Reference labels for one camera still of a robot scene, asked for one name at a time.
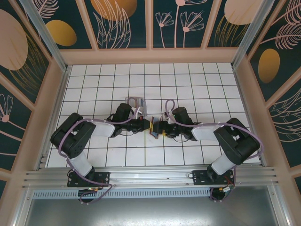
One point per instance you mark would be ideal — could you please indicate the aluminium frame post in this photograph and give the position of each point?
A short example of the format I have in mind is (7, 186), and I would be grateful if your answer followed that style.
(44, 35)
(252, 35)

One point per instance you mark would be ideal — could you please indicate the aluminium mounting rail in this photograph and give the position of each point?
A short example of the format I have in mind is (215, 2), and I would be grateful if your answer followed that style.
(145, 175)

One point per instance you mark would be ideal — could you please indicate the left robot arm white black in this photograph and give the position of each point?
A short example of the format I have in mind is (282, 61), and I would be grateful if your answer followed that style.
(103, 129)

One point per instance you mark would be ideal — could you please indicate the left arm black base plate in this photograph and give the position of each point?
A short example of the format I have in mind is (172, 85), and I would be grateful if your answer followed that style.
(103, 177)

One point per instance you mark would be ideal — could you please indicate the clear acrylic card stand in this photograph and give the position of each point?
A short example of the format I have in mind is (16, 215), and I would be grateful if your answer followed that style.
(129, 100)

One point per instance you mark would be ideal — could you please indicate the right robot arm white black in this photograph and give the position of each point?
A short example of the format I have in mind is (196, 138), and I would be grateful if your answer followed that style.
(204, 133)

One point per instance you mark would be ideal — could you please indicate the green circuit board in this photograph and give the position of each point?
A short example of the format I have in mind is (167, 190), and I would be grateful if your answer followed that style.
(227, 189)

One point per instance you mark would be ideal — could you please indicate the aluminium side rail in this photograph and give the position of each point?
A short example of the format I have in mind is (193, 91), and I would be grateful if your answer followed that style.
(244, 94)
(63, 82)

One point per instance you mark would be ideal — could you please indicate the blue and white card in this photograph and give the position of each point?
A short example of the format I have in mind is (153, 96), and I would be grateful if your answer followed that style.
(142, 103)

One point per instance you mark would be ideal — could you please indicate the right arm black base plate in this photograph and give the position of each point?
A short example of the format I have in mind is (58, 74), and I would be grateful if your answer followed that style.
(200, 179)

